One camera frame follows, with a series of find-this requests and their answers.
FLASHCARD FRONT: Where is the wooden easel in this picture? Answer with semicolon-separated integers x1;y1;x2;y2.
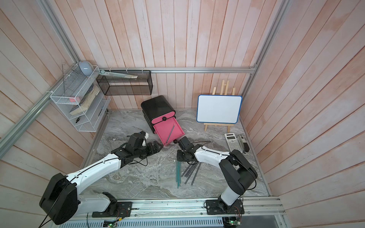
204;79;236;133

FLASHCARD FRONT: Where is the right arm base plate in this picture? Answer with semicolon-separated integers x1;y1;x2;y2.
204;199;244;215

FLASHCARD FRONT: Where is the white calculator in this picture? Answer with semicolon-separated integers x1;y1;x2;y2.
224;133;242;153

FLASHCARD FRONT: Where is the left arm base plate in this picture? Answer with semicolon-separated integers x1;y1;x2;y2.
92;201;133;218

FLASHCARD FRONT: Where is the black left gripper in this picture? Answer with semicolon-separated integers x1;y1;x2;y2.
133;141;163;159

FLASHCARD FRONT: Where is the white board with blue frame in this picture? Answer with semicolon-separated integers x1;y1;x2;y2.
196;95;242;124

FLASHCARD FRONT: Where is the grey computer mouse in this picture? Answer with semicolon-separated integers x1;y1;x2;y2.
78;60;94;77

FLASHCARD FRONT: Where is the paper on black basket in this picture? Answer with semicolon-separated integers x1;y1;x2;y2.
99;70;138;79

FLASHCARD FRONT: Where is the black drawer cabinet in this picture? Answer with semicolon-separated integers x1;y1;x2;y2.
141;95;175;133

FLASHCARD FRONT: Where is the single green pencil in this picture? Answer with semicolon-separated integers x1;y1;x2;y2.
165;123;176;144

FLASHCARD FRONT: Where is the black pencil bundle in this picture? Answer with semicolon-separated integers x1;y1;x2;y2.
181;161;202;185

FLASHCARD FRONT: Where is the book on shelf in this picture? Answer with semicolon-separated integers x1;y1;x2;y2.
69;84;100;116

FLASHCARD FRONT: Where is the black stapler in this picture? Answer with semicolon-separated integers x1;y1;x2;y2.
238;135;250;154

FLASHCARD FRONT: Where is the green pencil bundle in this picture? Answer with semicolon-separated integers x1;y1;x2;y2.
176;161;181;188

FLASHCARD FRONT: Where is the black wire mesh basket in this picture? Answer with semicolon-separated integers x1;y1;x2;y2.
97;70;153;96

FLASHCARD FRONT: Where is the aluminium frame rail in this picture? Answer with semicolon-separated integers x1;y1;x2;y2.
1;1;292;158

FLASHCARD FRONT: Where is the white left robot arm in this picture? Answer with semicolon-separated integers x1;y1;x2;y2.
39;131;163;225

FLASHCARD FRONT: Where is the white wire mesh shelf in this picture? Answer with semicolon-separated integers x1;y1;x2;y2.
50;64;111;133

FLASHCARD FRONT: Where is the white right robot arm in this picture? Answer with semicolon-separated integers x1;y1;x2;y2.
174;137;258;210

